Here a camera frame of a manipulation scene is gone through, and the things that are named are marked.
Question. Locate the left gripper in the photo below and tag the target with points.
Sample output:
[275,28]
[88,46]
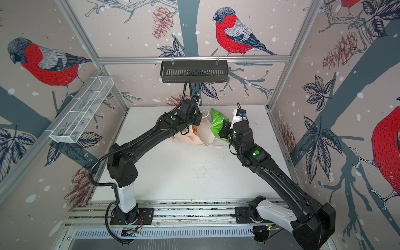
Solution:
[198,116]

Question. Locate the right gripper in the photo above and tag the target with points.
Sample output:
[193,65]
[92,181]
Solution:
[227,129]

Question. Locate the green snack packet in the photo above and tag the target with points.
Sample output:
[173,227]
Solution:
[218,121]

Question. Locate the printed paper bag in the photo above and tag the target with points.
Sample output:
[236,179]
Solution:
[200,135]

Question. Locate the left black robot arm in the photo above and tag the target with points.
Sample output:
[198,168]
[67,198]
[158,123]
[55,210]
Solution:
[121,162]

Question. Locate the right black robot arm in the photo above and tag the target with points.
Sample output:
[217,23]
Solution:
[310,222]

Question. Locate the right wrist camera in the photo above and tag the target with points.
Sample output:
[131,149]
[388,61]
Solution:
[238,116]

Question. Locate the black wall basket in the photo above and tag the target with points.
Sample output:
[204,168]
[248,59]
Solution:
[194,71]

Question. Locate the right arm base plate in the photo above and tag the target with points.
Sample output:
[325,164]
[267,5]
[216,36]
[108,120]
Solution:
[243,216]

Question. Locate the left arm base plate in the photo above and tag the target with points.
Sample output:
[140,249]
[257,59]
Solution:
[138,216]

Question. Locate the white wire mesh basket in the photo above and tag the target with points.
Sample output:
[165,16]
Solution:
[83,109]

